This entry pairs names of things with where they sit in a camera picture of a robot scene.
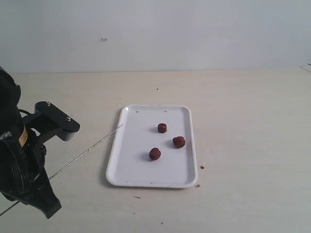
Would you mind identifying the dark red date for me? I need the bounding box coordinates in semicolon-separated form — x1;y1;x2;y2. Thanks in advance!
149;148;161;161
172;136;186;149
157;123;167;133

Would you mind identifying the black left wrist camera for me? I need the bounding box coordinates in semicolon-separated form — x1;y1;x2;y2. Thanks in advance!
22;101;80;144

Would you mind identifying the white plastic tray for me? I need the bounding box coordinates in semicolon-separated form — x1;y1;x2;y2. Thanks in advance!
105;104;198;188

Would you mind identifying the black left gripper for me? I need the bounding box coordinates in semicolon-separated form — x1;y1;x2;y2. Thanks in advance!
0;69;62;219

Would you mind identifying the thin metal skewer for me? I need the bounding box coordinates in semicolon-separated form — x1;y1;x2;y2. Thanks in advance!
0;123;124;216

